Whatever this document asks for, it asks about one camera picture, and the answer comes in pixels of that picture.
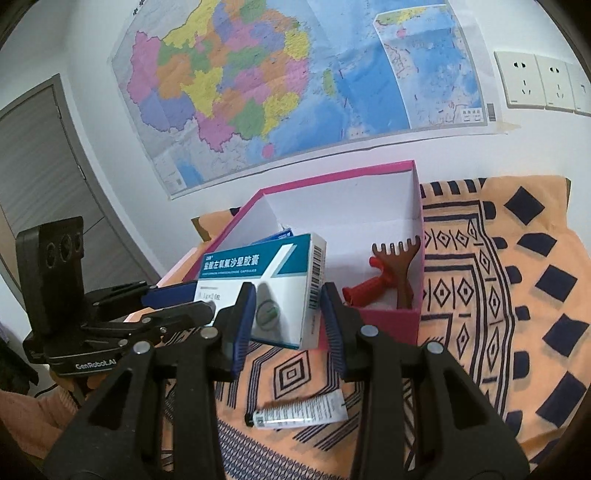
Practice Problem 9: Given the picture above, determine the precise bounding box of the person's left forearm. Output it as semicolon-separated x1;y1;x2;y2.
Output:
0;385;81;446

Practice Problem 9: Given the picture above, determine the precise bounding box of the light pink sheet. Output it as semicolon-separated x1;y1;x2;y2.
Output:
157;247;206;287

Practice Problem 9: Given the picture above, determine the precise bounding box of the brown wooden comb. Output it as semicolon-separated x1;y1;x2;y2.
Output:
369;235;422;311

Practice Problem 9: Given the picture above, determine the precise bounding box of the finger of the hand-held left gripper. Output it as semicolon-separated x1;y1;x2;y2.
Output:
92;281;199;319
95;300;218;344

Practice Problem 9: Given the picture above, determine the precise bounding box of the grey door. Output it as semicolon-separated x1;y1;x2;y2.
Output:
0;74;160;324

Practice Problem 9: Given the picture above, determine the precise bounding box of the colourful wall map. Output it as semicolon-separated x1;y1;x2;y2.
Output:
108;0;502;200

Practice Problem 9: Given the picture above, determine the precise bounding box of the orange patterned blanket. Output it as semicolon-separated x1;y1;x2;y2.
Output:
124;175;591;480

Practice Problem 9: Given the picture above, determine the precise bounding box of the white ointment tube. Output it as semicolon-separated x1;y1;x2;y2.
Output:
245;389;348;430

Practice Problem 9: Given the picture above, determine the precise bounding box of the red plastic tool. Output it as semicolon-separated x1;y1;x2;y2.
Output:
342;257;398;306

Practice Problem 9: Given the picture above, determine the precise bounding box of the blue medicine box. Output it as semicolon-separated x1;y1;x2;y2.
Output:
252;228;296;245

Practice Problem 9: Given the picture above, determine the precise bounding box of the white wall socket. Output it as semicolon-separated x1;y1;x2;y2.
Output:
536;54;578;112
566;62;591;116
494;51;548;109

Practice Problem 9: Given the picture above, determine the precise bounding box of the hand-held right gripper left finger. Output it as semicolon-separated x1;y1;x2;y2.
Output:
44;281;257;480

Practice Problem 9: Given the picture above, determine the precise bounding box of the white teal medicine box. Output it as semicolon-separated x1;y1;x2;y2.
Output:
193;232;328;352

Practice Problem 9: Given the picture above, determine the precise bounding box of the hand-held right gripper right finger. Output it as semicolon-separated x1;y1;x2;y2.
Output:
321;281;529;480

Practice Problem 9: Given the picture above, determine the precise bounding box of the pink cardboard box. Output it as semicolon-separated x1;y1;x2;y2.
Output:
199;160;424;347

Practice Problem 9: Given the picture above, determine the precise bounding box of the dark cloth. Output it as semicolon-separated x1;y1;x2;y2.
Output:
0;323;40;398

